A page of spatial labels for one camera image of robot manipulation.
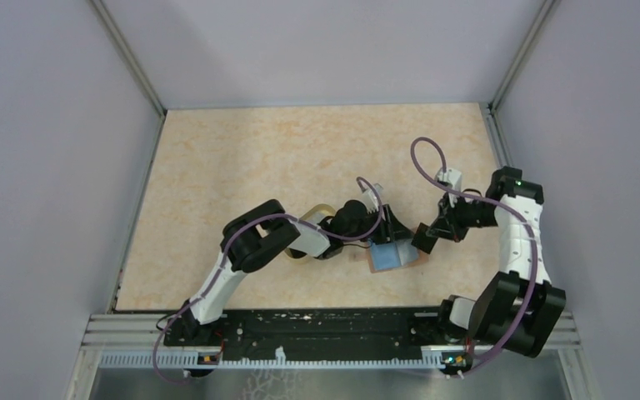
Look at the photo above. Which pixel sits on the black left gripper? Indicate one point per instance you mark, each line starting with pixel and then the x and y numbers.
pixel 392 229

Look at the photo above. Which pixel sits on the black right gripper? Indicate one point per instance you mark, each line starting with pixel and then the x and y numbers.
pixel 447 225

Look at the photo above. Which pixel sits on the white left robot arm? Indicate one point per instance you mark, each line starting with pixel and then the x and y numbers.
pixel 252 241

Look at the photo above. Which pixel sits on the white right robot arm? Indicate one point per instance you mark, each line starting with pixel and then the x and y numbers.
pixel 520 301

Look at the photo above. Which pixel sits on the beige oval tray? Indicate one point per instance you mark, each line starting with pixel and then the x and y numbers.
pixel 311 243

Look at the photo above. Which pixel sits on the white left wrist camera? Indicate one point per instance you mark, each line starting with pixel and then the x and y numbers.
pixel 371 197

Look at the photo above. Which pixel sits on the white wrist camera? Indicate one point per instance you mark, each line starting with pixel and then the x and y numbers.
pixel 450 181
pixel 371 197

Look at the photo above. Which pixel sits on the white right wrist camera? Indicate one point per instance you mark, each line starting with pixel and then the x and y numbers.
pixel 450 181

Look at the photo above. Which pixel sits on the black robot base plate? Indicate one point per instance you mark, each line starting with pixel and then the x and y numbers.
pixel 320 334

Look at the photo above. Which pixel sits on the white slotted cable duct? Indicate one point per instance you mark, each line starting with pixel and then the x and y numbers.
pixel 194 360

